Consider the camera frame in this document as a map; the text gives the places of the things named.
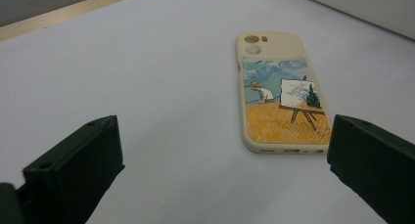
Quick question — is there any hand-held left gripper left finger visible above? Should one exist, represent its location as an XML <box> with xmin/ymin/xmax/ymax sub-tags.
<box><xmin>16</xmin><ymin>114</ymin><xmax>125</xmax><ymax>224</ymax></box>

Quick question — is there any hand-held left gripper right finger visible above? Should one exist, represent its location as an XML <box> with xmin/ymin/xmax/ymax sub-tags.
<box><xmin>327</xmin><ymin>114</ymin><xmax>415</xmax><ymax>224</ymax></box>

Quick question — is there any wooden block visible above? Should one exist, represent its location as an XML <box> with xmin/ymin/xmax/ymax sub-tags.
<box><xmin>235</xmin><ymin>31</ymin><xmax>333</xmax><ymax>155</ymax></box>

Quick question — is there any white table cover sheet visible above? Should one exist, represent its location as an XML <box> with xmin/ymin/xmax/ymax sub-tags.
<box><xmin>0</xmin><ymin>0</ymin><xmax>415</xmax><ymax>224</ymax></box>

